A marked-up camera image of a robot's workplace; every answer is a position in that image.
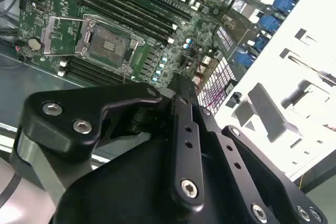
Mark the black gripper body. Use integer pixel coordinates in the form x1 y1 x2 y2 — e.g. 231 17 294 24
51 137 255 224

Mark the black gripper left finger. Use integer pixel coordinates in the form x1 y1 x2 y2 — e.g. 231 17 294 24
10 73 207 211

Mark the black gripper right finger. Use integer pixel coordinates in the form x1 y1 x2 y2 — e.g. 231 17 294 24
181 76 329 224

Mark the metal socket cover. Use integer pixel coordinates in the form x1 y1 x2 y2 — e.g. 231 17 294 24
40 14 91 58

